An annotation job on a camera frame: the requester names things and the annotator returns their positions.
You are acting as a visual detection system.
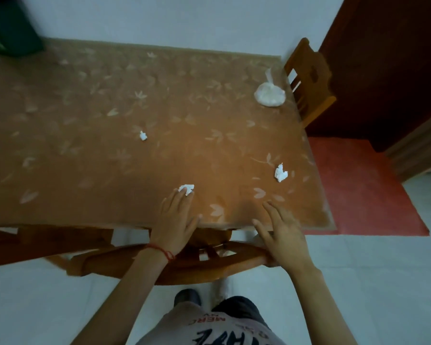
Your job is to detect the red string bracelet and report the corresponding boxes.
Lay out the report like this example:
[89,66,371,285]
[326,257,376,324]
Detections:
[144,243,175,263]

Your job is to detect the dark brown wooden door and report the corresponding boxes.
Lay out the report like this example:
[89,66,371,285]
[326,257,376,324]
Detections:
[305,0,431,153]

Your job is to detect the white printed shirt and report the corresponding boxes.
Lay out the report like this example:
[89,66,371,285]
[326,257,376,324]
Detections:
[136,302,287,345]

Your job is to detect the tied clear plastic bag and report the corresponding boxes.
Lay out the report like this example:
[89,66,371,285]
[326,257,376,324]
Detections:
[254,68,286,108]

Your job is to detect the green plastic crate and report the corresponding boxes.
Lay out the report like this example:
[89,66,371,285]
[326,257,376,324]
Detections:
[0,0,46,57]

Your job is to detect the person's right forearm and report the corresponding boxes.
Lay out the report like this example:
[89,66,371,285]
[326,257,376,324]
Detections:
[291,266,358,345]

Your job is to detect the red floor mat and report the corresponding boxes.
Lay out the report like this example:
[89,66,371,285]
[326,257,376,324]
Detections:
[304,136,430,237]

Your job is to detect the dark shorts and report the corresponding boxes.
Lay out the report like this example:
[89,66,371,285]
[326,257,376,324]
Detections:
[213,296,271,327]

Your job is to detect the person's left forearm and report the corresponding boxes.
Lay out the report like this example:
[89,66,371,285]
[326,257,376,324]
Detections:
[69,246,174,345]

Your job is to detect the wooden chair with slatted back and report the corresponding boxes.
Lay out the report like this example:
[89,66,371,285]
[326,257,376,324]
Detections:
[283,37,337,128]

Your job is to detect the wooden door frame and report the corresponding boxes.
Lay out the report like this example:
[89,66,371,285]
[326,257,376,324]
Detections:
[384,107,431,182]

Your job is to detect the wooden chair with curved back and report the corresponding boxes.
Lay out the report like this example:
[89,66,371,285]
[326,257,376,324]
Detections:
[45,240,278,286]

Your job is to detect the person's right hand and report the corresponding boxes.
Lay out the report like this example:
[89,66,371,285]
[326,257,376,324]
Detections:
[252,200,319,276]

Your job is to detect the brown floral table cover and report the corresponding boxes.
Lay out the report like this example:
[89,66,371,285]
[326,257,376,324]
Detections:
[0,37,337,232]

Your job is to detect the person's left hand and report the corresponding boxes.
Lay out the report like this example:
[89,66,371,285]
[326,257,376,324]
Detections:
[148,188,203,258]

